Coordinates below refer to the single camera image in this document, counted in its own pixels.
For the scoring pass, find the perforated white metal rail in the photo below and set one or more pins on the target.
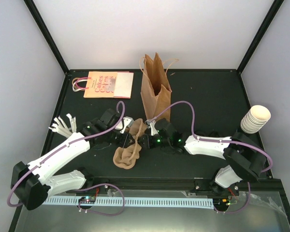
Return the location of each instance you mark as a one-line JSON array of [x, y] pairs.
[[130, 202]]

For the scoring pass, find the stack of white paper cups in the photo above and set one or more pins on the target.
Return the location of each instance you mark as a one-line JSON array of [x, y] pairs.
[[255, 119]]

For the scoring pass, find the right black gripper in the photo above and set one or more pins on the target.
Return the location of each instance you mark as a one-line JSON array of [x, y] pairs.
[[148, 143]]

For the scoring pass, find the printed orange paper bag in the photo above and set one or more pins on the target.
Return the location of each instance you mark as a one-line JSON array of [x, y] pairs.
[[99, 84]]

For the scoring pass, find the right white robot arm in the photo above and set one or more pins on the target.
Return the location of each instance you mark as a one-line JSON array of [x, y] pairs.
[[245, 160]]

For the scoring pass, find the brown pulp cup carrier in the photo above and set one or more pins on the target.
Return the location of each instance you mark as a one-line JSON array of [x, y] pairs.
[[126, 157]]

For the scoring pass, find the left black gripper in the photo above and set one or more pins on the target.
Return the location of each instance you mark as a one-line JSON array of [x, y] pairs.
[[126, 138]]

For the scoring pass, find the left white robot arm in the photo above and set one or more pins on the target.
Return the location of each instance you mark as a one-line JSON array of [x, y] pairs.
[[34, 182]]

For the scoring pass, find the brown paper bag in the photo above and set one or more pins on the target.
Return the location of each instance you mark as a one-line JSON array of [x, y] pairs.
[[155, 88]]

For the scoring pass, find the white plastic cutlery bundle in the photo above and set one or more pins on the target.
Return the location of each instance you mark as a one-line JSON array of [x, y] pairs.
[[59, 126]]

